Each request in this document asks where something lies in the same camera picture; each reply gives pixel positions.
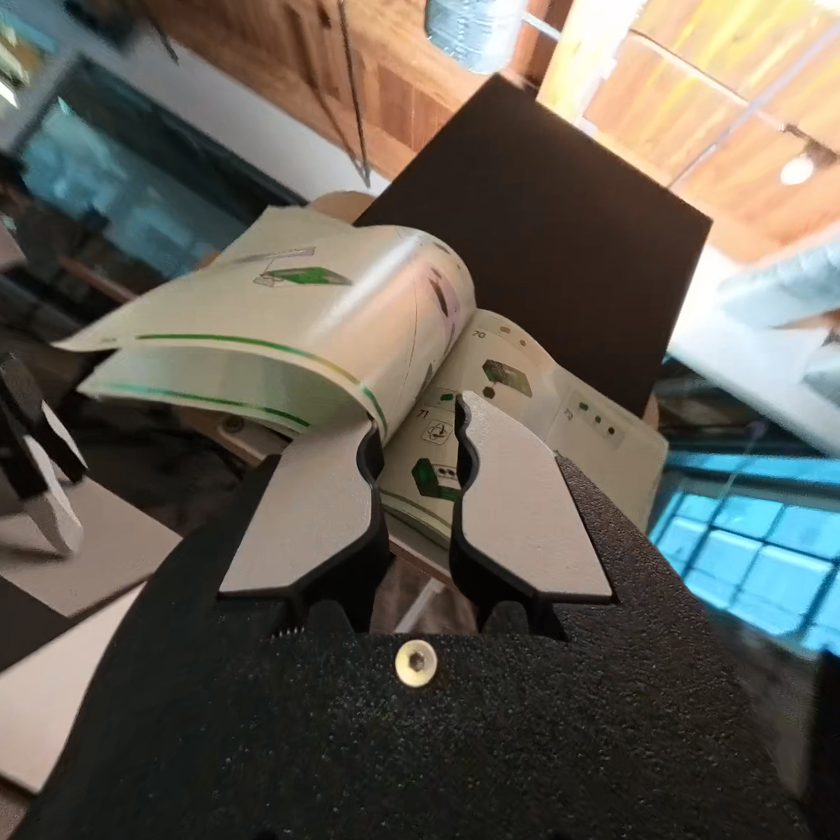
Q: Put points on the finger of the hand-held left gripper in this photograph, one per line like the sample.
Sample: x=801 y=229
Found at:
x=64 y=436
x=56 y=512

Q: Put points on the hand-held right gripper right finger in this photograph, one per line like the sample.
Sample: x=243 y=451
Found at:
x=525 y=512

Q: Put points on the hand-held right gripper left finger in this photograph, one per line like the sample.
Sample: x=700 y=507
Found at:
x=308 y=512

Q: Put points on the lego instruction booklet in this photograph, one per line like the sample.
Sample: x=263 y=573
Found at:
x=315 y=315

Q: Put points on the white book stand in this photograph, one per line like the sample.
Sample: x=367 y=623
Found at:
x=538 y=229

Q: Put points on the paned glass window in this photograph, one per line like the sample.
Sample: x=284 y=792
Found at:
x=741 y=564

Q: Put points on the ceiling spot lamp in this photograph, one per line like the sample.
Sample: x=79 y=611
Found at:
x=797 y=169

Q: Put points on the silver ventilation duct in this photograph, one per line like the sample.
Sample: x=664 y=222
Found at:
x=472 y=33

